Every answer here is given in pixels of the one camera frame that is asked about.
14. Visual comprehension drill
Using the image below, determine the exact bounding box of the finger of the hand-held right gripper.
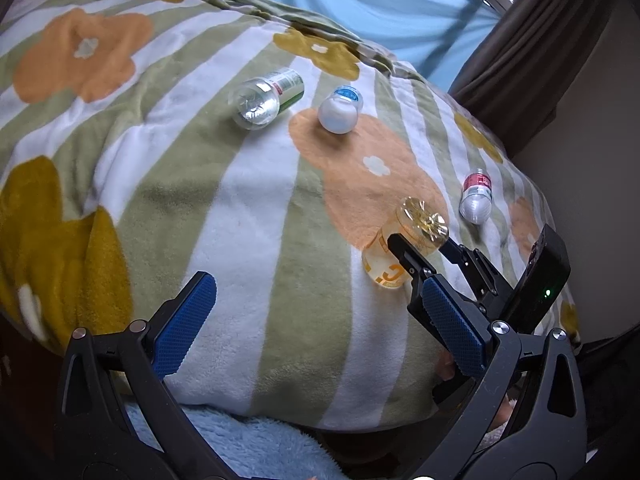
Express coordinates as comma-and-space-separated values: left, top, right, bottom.
387, 233, 441, 322
442, 237, 513, 322

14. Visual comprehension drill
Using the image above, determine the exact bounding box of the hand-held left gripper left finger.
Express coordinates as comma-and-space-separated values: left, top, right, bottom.
52, 271, 226, 480

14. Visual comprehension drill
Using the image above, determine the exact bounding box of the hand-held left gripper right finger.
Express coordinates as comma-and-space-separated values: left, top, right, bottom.
421, 276, 587, 480

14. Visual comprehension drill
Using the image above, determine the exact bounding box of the yellow drink bottle orange label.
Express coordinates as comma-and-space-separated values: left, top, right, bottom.
362, 196, 449, 290

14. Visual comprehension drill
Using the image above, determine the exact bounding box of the clear bottle with red label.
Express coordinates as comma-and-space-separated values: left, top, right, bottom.
459, 168, 494, 225

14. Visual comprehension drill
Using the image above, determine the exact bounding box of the striped floral blanket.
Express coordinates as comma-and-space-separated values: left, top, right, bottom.
0, 0, 583, 433

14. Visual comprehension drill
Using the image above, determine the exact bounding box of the light blue fleece blanket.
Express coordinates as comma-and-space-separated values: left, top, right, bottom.
124, 400, 347, 480

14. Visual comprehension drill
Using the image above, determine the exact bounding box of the white bottle with blue label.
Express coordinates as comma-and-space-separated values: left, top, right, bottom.
318, 85, 364, 135

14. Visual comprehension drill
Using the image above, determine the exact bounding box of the brown curtain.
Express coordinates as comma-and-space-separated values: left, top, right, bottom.
449, 0, 623, 157

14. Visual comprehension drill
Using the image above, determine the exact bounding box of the clear bottle with green label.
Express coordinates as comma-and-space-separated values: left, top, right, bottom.
229, 67, 305, 132

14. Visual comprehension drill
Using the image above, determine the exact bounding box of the blue hanging cloth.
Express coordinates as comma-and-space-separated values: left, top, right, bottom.
260, 0, 507, 95

